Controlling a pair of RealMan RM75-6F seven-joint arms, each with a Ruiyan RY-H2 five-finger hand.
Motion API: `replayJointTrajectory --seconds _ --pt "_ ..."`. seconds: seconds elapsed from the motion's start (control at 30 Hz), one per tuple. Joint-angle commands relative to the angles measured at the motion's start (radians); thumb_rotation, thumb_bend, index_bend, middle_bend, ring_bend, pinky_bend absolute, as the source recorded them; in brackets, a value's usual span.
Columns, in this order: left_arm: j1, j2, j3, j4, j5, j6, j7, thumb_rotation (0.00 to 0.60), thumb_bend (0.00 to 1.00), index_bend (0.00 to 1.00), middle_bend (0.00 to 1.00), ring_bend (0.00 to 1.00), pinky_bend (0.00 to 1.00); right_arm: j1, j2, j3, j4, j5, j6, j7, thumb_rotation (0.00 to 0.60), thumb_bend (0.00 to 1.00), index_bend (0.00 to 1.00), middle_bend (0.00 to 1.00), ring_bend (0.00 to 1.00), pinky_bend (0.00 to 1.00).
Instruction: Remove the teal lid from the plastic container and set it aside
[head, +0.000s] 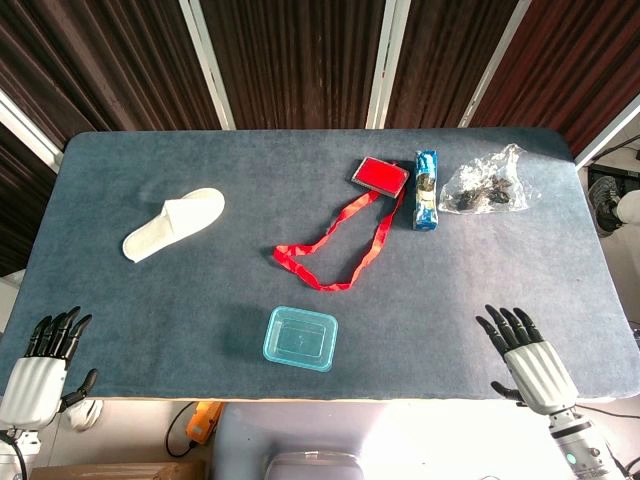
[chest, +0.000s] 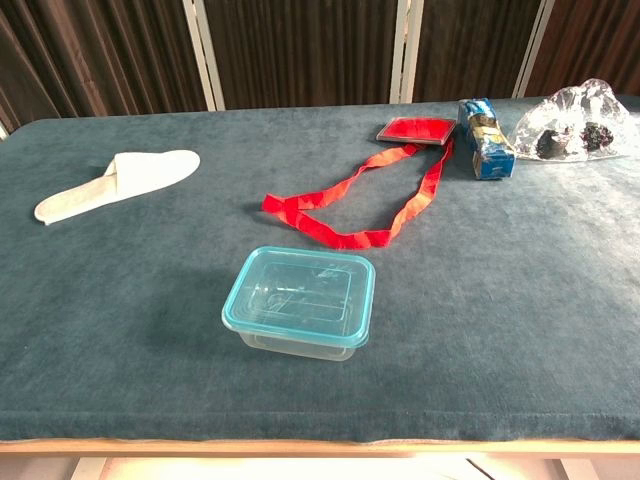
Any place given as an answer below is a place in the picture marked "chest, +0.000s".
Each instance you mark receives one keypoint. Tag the teal plastic box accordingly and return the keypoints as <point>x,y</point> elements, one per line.
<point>236,321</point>

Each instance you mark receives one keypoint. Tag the clear plastic food container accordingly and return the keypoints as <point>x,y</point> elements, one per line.
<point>300,351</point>

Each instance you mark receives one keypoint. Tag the light wooden table frame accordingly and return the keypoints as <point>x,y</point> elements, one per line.
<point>200,447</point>

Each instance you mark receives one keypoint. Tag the blue snack packet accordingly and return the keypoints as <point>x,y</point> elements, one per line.
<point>489,147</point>

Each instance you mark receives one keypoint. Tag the white partition post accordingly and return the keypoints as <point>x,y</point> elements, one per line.
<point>406,50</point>
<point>202,50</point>
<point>532,50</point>

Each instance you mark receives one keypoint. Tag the white disposable slipper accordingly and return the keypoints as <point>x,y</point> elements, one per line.
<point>125,175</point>

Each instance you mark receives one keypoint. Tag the clear bag with dark contents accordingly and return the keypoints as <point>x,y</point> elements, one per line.
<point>565,115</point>

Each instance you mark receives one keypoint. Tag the brown pleated curtain panel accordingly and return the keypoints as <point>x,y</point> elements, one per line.
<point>305,50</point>
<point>90,55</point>
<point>595,40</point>
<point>470,45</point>

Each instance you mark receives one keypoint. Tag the red badge card holder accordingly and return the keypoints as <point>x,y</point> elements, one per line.
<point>415,130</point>

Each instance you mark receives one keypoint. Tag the blue velvet table cloth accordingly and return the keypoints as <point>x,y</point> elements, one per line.
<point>100,300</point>

